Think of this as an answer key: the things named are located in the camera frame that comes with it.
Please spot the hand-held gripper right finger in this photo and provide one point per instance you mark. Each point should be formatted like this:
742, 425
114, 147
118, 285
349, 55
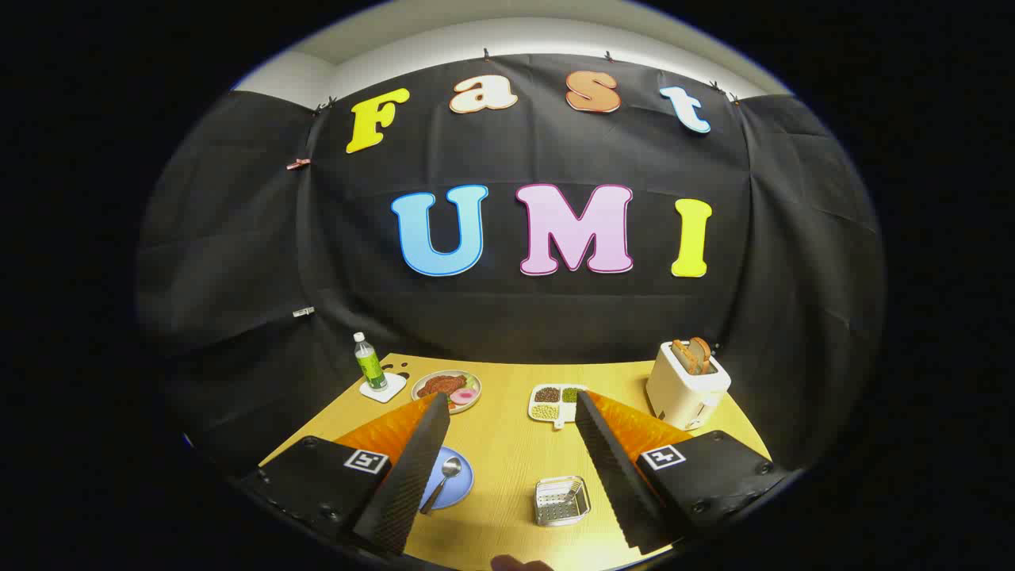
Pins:
614, 468

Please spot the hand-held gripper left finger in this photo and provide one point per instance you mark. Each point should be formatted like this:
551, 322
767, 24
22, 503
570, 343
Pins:
412, 476

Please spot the metal spoon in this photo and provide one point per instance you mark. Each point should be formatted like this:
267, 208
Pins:
451, 466

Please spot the blue round plate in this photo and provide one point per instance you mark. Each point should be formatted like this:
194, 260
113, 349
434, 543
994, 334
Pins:
460, 490

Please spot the metal drainer basket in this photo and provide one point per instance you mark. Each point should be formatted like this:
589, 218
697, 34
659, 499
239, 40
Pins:
559, 507

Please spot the white divided tray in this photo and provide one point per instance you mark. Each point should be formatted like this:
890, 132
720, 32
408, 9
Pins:
559, 412

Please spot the pile of green beans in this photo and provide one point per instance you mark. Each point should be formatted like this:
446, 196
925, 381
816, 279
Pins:
572, 394

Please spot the white square coaster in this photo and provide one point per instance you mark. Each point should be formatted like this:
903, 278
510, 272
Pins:
394, 390

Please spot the pile of yellow soybeans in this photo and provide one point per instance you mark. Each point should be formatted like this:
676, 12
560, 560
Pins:
544, 411

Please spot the round beige food plate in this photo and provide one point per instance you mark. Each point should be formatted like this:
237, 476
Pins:
469, 402

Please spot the brown steak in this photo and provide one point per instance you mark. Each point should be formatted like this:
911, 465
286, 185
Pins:
438, 385

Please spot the pink ham slice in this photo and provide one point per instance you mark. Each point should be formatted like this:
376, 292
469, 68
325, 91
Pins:
463, 396

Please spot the pile of dark red beans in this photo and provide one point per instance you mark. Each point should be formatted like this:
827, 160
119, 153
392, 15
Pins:
547, 394

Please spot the white toaster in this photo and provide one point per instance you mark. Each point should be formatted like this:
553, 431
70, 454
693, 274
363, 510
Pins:
682, 392

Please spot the green label plastic bottle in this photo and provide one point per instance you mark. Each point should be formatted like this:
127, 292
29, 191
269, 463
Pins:
369, 366

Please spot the brown toast slice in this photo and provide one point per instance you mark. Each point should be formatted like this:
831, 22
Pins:
683, 357
702, 353

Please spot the pink clip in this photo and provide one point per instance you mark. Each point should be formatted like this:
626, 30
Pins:
299, 164

